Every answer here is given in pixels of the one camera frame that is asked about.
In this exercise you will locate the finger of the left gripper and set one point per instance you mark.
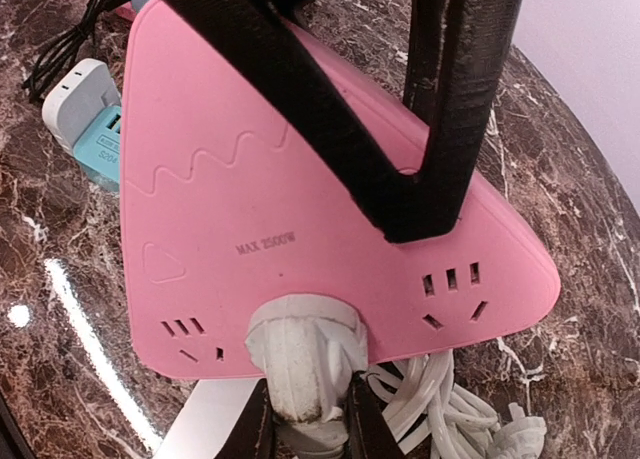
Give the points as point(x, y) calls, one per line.
point(457, 53)

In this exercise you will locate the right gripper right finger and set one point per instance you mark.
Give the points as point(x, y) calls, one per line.
point(369, 434)

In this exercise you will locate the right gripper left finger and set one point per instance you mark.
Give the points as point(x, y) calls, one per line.
point(252, 435)

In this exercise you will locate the white power strip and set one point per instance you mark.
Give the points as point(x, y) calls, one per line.
point(206, 419)

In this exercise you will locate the pink triangular power strip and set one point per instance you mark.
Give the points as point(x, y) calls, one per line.
point(224, 208)

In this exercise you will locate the white cube socket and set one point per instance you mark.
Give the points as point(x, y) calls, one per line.
point(77, 99)

